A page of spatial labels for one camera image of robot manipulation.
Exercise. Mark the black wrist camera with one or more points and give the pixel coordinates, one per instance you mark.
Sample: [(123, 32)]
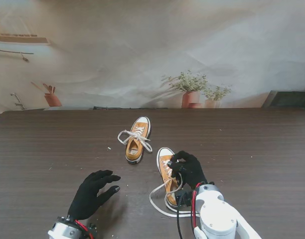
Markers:
[(183, 198), (92, 227)]

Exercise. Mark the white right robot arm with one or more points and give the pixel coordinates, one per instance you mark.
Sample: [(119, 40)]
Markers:
[(217, 216)]

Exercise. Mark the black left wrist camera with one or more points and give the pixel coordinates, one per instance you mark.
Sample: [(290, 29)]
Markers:
[(92, 227)]

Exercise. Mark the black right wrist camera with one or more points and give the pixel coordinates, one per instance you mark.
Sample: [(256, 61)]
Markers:
[(183, 198)]

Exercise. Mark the yellow canvas sneaker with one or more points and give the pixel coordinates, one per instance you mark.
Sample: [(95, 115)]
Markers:
[(163, 156), (133, 152)]

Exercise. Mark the white shoelace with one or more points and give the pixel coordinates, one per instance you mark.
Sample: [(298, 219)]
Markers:
[(155, 206), (122, 142)]

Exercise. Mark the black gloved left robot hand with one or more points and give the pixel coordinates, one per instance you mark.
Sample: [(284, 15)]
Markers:
[(90, 194)]

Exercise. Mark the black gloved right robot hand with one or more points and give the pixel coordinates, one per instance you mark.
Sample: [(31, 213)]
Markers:
[(192, 169)]

